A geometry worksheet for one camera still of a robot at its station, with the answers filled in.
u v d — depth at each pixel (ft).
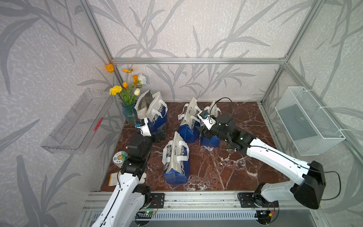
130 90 2.97
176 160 2.17
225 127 1.78
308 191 1.26
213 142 2.98
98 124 2.22
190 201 2.47
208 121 1.96
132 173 1.70
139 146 1.77
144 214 2.37
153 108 2.83
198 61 3.16
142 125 2.06
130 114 3.19
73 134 2.11
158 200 2.42
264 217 2.37
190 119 2.65
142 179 2.64
